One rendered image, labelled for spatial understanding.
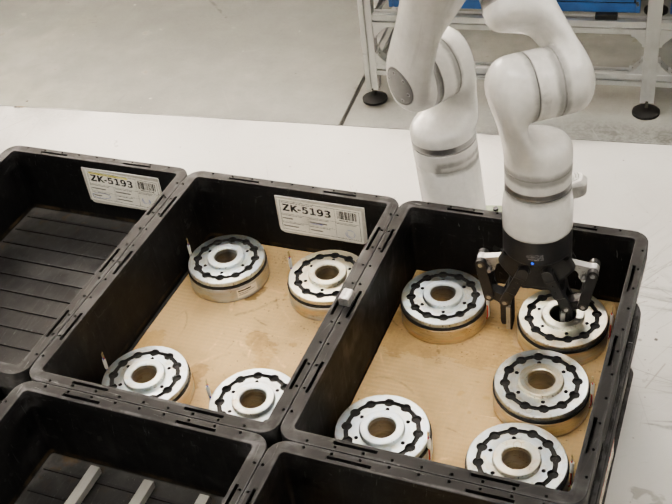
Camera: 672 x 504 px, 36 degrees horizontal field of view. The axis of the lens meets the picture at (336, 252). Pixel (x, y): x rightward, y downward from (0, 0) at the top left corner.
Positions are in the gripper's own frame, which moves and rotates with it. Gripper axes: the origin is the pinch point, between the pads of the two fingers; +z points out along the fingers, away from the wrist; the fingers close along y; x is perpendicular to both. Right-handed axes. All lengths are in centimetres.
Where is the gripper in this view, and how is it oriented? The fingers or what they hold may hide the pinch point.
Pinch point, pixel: (536, 318)
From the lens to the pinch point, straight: 122.2
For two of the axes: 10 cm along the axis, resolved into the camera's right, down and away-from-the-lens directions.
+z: 1.1, 7.7, 6.2
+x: 2.8, -6.3, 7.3
